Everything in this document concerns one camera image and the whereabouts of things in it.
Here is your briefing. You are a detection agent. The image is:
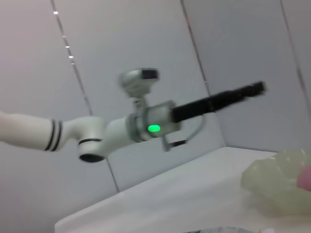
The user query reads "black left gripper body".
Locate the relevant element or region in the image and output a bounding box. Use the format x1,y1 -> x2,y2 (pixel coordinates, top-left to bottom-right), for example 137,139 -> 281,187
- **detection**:
171,95 -> 216,123

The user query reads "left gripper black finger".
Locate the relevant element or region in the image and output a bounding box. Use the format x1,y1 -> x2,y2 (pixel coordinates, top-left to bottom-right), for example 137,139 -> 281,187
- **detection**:
208,81 -> 267,112

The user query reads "pink peach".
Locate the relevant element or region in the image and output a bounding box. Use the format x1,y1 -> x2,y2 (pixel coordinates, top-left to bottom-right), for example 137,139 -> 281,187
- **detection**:
297,167 -> 311,190

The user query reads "translucent green glass plate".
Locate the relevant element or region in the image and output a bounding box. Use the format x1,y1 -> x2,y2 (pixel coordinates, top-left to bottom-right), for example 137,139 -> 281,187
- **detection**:
240,148 -> 311,216

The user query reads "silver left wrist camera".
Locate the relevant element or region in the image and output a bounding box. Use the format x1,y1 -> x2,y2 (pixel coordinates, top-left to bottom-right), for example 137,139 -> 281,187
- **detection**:
118,67 -> 161,107

